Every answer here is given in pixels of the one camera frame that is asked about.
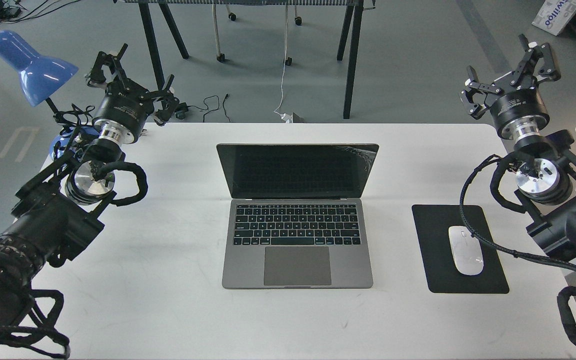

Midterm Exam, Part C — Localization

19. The black mouse pad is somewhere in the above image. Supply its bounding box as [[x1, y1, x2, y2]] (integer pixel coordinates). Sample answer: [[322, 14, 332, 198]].
[[411, 204, 510, 294]]

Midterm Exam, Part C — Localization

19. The white hanging cable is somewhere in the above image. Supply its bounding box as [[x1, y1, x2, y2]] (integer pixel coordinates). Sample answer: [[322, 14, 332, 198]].
[[273, 5, 295, 123]]

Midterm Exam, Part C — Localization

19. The black metal table frame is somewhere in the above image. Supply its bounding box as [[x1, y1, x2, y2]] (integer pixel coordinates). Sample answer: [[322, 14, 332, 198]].
[[134, 0, 366, 120]]

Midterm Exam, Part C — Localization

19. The white cardboard box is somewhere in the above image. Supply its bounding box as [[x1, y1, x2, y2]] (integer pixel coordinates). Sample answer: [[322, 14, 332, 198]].
[[531, 0, 576, 36]]

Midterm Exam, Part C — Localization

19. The blue desk lamp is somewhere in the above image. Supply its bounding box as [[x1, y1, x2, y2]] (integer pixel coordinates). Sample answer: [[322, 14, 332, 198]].
[[0, 30, 99, 160]]

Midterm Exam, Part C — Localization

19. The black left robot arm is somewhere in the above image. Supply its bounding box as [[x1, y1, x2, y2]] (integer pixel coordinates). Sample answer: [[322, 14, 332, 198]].
[[0, 52, 179, 360]]

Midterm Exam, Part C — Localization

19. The black cable bundle floor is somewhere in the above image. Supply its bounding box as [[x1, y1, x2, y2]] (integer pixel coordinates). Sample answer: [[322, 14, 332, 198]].
[[0, 0, 80, 25]]

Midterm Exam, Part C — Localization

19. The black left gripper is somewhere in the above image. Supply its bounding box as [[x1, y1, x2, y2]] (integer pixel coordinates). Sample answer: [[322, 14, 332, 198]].
[[86, 43, 180, 137]]

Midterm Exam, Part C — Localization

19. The black floor cable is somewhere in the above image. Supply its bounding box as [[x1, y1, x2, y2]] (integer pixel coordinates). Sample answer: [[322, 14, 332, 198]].
[[174, 93, 232, 124]]

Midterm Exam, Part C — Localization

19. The grey laptop computer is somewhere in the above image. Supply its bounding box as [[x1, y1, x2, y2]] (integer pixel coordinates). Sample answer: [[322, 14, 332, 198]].
[[215, 143, 379, 289]]

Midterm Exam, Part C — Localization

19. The white computer mouse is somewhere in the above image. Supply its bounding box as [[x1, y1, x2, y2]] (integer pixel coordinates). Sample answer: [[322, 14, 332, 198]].
[[448, 225, 484, 276]]

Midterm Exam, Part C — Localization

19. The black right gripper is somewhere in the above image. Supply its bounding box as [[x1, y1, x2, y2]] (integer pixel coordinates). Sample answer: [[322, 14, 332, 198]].
[[459, 34, 562, 132]]

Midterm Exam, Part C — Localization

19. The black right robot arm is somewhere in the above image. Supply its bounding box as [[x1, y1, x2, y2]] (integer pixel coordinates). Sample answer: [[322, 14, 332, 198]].
[[458, 34, 576, 346]]

